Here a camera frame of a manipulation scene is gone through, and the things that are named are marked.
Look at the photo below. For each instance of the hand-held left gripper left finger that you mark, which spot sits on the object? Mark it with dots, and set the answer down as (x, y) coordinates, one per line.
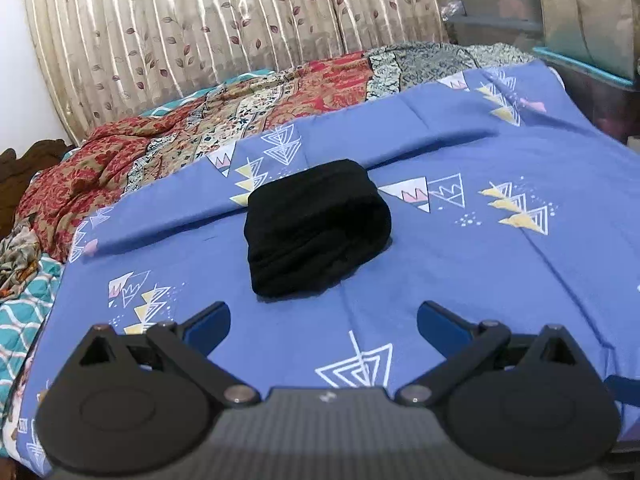
(207, 325)

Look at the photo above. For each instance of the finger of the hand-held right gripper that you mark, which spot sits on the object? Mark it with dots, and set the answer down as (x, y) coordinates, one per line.
(622, 389)

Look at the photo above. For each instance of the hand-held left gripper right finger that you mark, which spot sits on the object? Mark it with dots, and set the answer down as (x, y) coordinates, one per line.
(442, 327)

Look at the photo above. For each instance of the black pants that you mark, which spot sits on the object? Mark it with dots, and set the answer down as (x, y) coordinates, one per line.
(315, 230)

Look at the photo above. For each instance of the blue printed bedsheet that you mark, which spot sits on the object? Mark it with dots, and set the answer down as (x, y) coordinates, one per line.
(500, 270)

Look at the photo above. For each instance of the teal patterned quilt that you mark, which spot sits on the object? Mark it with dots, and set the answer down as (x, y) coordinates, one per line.
(25, 340)

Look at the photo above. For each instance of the red patterned blanket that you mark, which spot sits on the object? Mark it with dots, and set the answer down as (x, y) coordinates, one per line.
(100, 170)

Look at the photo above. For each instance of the multicoloured floral cloth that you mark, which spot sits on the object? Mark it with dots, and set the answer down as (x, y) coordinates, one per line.
(17, 260)

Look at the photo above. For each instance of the grey paisley cloth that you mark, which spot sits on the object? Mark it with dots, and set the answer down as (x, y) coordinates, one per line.
(425, 67)

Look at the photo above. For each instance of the dark shelf with teal edge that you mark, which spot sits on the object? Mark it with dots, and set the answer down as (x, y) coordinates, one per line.
(590, 90)

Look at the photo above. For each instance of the beige leaf print curtain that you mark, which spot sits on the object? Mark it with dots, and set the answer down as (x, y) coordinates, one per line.
(150, 35)

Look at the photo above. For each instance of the cream cloth cover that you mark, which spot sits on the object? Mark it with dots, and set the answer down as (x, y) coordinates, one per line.
(585, 10)

